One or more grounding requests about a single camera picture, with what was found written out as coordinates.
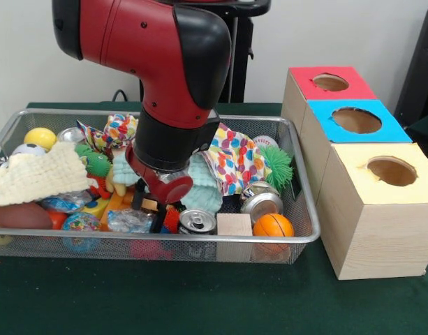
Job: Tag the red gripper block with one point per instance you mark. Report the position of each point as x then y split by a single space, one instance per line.
171 190

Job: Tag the clear crinkled plastic packet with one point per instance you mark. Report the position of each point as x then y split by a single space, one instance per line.
130 221

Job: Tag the mint waffle cloth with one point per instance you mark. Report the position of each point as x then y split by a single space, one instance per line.
203 195

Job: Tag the polka-dot cloth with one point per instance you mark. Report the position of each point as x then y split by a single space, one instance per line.
234 157

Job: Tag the cream waffle cloth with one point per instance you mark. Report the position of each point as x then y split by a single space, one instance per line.
35 174

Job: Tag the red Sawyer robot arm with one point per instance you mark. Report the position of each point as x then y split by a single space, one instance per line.
158 45

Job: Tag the silver mesh bin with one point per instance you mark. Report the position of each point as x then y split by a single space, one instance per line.
304 209

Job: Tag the wooden box with three holes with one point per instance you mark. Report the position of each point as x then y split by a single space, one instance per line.
381 237

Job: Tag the silver can with pull tab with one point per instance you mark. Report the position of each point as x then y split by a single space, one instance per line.
198 220

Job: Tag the wooden block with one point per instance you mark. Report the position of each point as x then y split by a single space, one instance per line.
234 225

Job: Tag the dark green table cloth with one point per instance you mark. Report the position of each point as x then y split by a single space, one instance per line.
424 129
199 300

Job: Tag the orange toy basketball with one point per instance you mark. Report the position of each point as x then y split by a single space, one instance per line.
273 225

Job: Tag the yellow ball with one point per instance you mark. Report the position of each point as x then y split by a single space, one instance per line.
39 137

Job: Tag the small soccer ball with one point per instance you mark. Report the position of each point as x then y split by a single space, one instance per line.
28 149

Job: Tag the white toy baseball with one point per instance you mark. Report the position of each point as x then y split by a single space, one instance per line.
266 140

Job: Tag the large green spiky ball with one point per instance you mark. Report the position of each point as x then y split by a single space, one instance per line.
278 167

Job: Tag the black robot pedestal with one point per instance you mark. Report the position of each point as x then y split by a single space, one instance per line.
243 52

